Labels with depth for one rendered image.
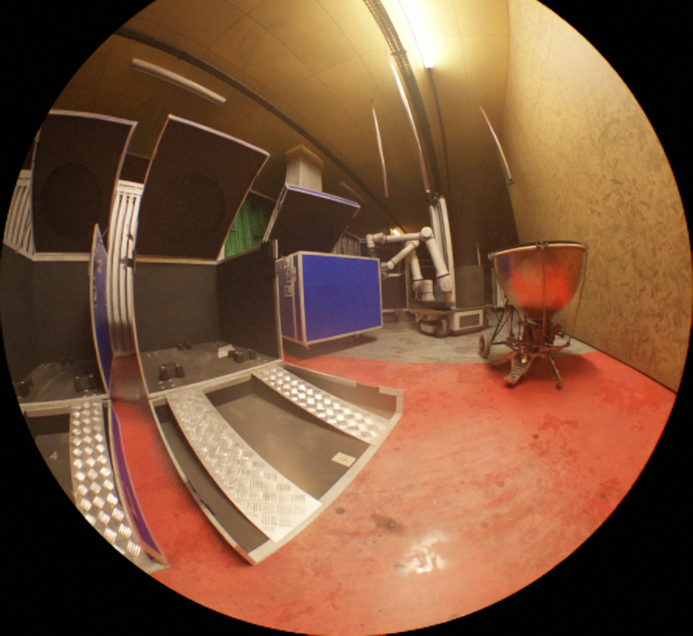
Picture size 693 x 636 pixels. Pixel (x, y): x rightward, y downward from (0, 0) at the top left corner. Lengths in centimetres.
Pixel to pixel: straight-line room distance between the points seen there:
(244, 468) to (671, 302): 209
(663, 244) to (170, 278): 347
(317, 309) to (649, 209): 265
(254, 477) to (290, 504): 14
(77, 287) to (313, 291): 208
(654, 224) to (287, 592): 207
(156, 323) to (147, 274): 41
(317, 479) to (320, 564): 30
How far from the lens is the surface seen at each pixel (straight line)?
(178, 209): 194
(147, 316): 205
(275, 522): 68
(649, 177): 177
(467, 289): 274
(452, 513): 71
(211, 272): 221
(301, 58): 297
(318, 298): 188
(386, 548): 65
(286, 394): 109
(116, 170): 182
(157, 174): 177
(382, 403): 109
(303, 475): 79
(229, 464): 79
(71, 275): 212
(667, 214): 169
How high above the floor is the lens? 60
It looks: level
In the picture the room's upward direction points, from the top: 3 degrees counter-clockwise
